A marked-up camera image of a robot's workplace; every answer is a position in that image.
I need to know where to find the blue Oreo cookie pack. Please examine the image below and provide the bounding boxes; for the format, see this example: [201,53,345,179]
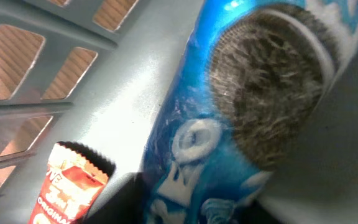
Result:
[142,0,358,223]

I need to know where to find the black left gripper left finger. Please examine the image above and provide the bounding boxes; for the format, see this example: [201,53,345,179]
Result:
[83,172,149,224]

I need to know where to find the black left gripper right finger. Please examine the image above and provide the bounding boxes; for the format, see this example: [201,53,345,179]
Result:
[228,201,283,224]

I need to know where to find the grey plastic shopping basket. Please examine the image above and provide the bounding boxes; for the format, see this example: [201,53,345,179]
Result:
[0,1,358,223]

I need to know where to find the red Nescafe coffee stick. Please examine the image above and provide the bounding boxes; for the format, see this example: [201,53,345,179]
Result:
[28,141,116,224]

